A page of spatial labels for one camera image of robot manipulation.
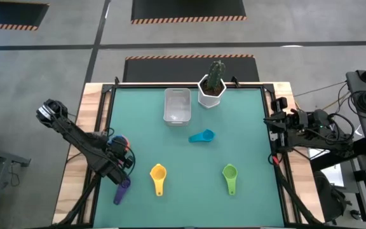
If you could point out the teal measuring cup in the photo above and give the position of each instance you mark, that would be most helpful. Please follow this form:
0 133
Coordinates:
207 135

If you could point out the green cactus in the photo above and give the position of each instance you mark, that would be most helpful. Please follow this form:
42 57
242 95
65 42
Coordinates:
215 74

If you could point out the black bag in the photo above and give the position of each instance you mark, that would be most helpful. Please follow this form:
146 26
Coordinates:
329 197

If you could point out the white paper sheet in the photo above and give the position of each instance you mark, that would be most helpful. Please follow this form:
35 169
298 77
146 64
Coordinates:
332 175

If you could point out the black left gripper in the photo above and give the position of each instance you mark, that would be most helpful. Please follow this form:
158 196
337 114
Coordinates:
119 152

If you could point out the green measuring cup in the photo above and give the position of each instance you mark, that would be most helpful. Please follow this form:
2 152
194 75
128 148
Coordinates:
230 172

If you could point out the black striped-edge floor mat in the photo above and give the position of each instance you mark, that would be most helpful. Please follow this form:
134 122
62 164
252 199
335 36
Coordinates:
170 70
186 9
8 12

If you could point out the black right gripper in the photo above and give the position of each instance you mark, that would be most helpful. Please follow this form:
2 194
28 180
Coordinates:
286 127

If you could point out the black table frame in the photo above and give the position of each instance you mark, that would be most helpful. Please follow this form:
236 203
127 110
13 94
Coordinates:
186 86

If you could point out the purple measuring cup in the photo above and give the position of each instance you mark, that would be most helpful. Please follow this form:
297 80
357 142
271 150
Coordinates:
121 191

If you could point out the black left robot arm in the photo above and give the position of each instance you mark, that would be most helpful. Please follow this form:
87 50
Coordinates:
75 136

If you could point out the clear plastic container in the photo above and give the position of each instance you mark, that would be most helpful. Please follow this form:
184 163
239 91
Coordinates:
177 108

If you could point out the yellow measuring cup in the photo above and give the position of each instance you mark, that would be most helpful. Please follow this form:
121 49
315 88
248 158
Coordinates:
158 173

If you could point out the white hexagonal plant pot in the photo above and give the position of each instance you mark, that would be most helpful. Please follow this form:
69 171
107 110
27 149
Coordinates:
209 100

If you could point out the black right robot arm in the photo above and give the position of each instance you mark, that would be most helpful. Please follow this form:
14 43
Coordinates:
326 140

